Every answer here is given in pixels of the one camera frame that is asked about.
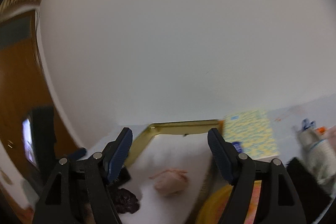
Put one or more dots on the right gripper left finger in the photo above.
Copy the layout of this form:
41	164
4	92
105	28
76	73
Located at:
73	184

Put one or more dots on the dark purple scrunchie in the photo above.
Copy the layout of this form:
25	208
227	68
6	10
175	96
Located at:
125	201

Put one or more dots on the black fuzzy cloth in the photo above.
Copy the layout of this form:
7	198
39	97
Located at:
313	198

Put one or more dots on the pink drawstring pouch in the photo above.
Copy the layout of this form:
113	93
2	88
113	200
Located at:
170	182

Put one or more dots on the blue cord orange earplugs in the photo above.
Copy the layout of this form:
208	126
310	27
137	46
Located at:
307	124

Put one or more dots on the pink beige cloth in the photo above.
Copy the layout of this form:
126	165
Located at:
330	135

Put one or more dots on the persimmon print tablecloth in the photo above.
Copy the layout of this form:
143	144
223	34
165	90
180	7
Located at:
278	202

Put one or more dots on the gold rectangular tin box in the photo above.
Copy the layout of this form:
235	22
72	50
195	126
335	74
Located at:
180	145

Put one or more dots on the round gold pink tin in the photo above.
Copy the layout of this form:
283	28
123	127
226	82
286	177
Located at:
213	208

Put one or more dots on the yellow patterned tissue pack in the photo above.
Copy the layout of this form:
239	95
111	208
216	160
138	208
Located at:
252	134

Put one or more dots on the brown wooden door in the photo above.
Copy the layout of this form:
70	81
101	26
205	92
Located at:
23	87

